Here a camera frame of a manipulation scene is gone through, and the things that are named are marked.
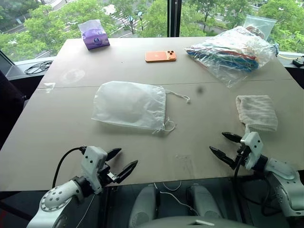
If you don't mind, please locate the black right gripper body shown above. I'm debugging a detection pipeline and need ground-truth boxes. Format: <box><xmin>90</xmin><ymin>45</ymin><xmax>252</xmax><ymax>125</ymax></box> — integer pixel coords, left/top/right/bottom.
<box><xmin>234</xmin><ymin>143</ymin><xmax>250</xmax><ymax>170</ymax></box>

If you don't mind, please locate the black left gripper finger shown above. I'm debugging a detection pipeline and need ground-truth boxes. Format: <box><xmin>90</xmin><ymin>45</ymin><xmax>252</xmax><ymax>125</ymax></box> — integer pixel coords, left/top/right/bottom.
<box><xmin>116</xmin><ymin>160</ymin><xmax>139</xmax><ymax>184</ymax></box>
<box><xmin>106</xmin><ymin>148</ymin><xmax>122</xmax><ymax>163</ymax></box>

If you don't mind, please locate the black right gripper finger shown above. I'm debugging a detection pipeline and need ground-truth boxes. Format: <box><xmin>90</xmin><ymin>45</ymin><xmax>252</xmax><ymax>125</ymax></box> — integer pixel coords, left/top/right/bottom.
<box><xmin>209</xmin><ymin>146</ymin><xmax>237</xmax><ymax>170</ymax></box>
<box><xmin>221</xmin><ymin>132</ymin><xmax>243</xmax><ymax>144</ymax></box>

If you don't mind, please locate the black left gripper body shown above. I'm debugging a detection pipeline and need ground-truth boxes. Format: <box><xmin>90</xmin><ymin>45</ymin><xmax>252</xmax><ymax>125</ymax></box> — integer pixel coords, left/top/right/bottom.
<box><xmin>98</xmin><ymin>162</ymin><xmax>121</xmax><ymax>187</ymax></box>

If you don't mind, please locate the white folded towel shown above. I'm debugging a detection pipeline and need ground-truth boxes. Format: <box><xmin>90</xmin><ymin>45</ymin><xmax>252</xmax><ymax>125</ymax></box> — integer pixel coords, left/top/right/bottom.
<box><xmin>235</xmin><ymin>95</ymin><xmax>278</xmax><ymax>133</ymax></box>

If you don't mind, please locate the clear bag of coloured cloths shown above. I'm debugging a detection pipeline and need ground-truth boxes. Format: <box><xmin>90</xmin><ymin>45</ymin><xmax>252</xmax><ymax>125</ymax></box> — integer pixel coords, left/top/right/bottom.
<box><xmin>183</xmin><ymin>26</ymin><xmax>279</xmax><ymax>88</ymax></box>

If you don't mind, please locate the clear zip bag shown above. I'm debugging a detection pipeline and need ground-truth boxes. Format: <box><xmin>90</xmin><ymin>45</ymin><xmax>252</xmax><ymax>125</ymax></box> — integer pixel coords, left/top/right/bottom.
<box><xmin>243</xmin><ymin>14</ymin><xmax>277</xmax><ymax>41</ymax></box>

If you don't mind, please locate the grey robot left leg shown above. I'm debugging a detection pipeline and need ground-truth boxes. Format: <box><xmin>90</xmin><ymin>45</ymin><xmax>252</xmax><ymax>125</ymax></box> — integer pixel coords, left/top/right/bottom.
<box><xmin>128</xmin><ymin>184</ymin><xmax>161</xmax><ymax>228</ymax></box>

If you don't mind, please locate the grey robot leg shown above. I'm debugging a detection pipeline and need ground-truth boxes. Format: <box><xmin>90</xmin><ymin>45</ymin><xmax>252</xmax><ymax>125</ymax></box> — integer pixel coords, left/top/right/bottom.
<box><xmin>186</xmin><ymin>184</ymin><xmax>223</xmax><ymax>219</ymax></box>
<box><xmin>128</xmin><ymin>184</ymin><xmax>161</xmax><ymax>228</ymax></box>

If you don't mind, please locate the grey robot right leg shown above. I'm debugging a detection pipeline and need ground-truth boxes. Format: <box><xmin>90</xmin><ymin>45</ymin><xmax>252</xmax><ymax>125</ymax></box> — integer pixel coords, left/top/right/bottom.
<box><xmin>186</xmin><ymin>184</ymin><xmax>223</xmax><ymax>219</ymax></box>

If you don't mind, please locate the grey robot torso top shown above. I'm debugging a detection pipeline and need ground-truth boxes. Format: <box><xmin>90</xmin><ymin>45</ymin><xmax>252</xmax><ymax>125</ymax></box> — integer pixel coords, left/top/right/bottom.
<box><xmin>141</xmin><ymin>215</ymin><xmax>257</xmax><ymax>228</ymax></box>

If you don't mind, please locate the orange smartphone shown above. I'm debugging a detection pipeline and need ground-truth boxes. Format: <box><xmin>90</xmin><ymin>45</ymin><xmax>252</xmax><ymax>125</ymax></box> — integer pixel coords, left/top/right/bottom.
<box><xmin>145</xmin><ymin>50</ymin><xmax>177</xmax><ymax>63</ymax></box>

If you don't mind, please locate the purple tissue pack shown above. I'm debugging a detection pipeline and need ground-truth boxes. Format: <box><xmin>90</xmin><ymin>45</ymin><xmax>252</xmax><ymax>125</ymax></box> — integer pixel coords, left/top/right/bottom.
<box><xmin>77</xmin><ymin>19</ymin><xmax>111</xmax><ymax>50</ymax></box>

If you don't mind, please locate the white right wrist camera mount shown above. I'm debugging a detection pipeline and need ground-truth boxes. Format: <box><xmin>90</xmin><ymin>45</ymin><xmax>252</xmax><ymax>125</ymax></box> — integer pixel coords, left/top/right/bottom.
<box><xmin>240</xmin><ymin>131</ymin><xmax>264</xmax><ymax>171</ymax></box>

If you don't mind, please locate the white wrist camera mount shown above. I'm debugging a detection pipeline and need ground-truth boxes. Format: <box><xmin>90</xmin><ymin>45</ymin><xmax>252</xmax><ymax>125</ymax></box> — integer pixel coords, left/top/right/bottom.
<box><xmin>80</xmin><ymin>146</ymin><xmax>108</xmax><ymax>193</ymax></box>
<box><xmin>240</xmin><ymin>131</ymin><xmax>264</xmax><ymax>171</ymax></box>

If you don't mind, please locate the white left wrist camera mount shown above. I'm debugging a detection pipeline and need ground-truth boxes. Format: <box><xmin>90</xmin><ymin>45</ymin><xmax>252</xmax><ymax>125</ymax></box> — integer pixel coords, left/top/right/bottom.
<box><xmin>80</xmin><ymin>146</ymin><xmax>108</xmax><ymax>193</ymax></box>

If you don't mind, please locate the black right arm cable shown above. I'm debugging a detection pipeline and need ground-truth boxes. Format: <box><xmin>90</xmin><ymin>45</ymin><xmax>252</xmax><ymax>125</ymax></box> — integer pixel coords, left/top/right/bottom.
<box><xmin>233</xmin><ymin>145</ymin><xmax>285</xmax><ymax>217</ymax></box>

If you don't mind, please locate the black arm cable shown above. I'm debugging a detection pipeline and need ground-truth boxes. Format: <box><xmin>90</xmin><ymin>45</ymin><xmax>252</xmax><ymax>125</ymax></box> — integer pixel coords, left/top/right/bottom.
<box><xmin>52</xmin><ymin>146</ymin><xmax>86</xmax><ymax>189</ymax></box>
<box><xmin>233</xmin><ymin>145</ymin><xmax>285</xmax><ymax>217</ymax></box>

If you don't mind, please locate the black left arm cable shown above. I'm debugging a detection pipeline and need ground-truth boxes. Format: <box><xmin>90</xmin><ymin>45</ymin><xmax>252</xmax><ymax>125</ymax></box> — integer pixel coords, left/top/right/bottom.
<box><xmin>52</xmin><ymin>146</ymin><xmax>86</xmax><ymax>189</ymax></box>

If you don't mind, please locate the white drawstring bag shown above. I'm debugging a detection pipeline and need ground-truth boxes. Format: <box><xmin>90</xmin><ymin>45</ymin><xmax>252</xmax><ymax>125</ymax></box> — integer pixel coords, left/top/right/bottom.
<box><xmin>91</xmin><ymin>81</ymin><xmax>191</xmax><ymax>136</ymax></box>

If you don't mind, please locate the thin white cord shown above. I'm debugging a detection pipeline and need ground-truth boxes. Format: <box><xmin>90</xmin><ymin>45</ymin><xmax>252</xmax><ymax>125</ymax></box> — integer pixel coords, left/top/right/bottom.
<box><xmin>153</xmin><ymin>180</ymin><xmax>200</xmax><ymax>216</ymax></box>

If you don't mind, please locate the black coiled cable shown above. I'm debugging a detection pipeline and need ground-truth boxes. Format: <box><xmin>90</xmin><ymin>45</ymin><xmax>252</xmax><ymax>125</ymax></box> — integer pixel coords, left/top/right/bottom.
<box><xmin>24</xmin><ymin>60</ymin><xmax>53</xmax><ymax>76</ymax></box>

